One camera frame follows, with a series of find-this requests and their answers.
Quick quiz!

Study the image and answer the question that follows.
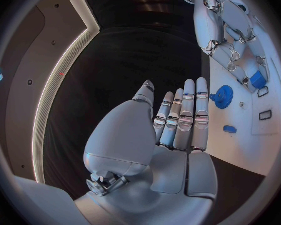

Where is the blue gear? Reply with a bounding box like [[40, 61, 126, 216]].
[[209, 84, 235, 110]]

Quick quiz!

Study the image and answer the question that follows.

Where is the white task board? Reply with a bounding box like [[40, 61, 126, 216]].
[[201, 9, 281, 177]]

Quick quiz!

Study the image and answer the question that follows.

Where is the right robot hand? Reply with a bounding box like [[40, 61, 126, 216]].
[[193, 0, 272, 94]]

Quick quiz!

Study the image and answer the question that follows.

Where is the blue block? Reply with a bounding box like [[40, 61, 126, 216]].
[[249, 70, 268, 90]]

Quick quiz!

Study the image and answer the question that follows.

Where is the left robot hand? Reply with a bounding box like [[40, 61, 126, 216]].
[[73, 77, 220, 225]]

